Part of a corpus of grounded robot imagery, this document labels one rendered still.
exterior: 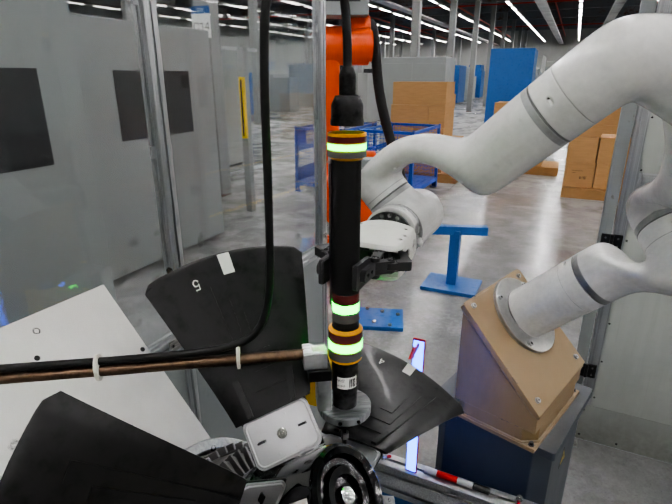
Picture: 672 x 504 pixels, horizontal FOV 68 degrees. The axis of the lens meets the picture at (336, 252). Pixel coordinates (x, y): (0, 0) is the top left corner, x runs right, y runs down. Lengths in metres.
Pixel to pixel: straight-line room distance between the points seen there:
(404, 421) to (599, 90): 0.52
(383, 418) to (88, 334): 0.47
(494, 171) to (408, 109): 7.98
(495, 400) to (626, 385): 1.53
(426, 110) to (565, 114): 7.93
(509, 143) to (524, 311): 0.58
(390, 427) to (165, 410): 0.35
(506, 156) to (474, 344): 0.56
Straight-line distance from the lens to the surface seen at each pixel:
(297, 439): 0.68
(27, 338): 0.82
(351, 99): 0.55
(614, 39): 0.66
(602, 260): 1.11
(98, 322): 0.86
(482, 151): 0.70
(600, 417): 2.76
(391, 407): 0.83
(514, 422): 1.19
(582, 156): 8.07
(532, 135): 0.68
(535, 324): 1.20
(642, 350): 2.58
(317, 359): 0.63
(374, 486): 0.68
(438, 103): 8.52
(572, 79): 0.66
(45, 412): 0.49
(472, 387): 1.20
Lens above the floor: 1.68
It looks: 20 degrees down
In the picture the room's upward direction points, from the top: straight up
